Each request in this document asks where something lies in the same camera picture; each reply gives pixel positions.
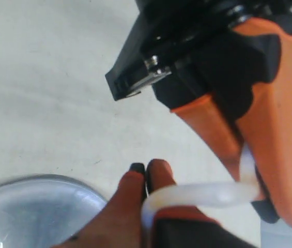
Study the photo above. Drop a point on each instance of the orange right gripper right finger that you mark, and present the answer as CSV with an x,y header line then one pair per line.
x,y
184,226

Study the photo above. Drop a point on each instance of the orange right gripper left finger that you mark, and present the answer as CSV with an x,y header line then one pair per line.
x,y
119,222

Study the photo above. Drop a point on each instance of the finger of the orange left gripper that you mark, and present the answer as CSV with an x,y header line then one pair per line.
x,y
250,71

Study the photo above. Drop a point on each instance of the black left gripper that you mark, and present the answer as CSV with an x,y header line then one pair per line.
x,y
163,33

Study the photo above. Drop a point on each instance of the round stainless steel plate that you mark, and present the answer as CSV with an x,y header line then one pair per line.
x,y
45,210

